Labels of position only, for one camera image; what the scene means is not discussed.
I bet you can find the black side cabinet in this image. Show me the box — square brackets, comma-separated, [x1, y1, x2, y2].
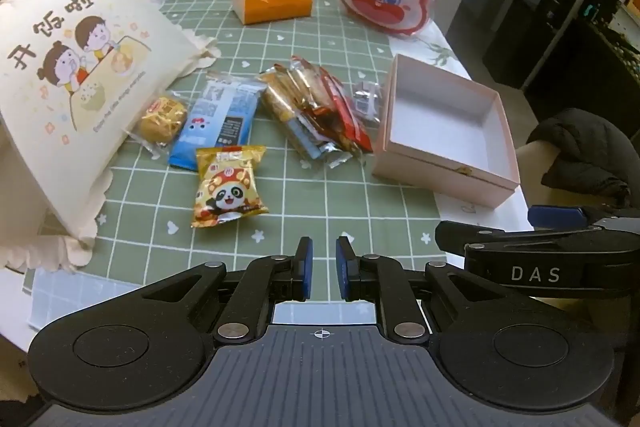
[570, 0, 640, 88]

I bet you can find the pink cardboard box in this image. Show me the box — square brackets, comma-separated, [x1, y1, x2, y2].
[371, 53, 521, 210]

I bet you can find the round yellow pastry packet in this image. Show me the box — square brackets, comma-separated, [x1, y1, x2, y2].
[125, 96, 190, 158]

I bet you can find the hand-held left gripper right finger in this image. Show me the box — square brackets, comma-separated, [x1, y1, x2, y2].
[335, 235, 503, 342]

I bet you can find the beige dining chair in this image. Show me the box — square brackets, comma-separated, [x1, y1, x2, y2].
[515, 139, 576, 212]

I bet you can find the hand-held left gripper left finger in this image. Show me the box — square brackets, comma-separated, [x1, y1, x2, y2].
[142, 237, 314, 343]

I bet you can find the cream printed tote bag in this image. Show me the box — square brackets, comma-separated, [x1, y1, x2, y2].
[0, 0, 221, 270]

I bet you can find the black water dispenser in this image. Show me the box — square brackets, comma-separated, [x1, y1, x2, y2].
[542, 0, 577, 82]

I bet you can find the black padded jacket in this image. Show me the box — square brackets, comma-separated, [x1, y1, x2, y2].
[532, 108, 632, 208]

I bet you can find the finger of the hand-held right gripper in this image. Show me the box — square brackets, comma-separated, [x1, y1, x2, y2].
[529, 205, 626, 228]
[435, 221, 531, 265]

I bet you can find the gold panda snack packet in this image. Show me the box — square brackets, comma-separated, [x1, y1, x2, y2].
[190, 145, 270, 229]

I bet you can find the blue-ended biscuit stick packet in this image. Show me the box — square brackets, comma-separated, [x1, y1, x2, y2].
[257, 67, 333, 160]

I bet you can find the blue snack packet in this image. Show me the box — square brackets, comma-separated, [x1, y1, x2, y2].
[168, 79, 263, 171]

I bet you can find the green checked tablecloth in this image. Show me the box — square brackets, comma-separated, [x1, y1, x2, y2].
[0, 0, 531, 333]

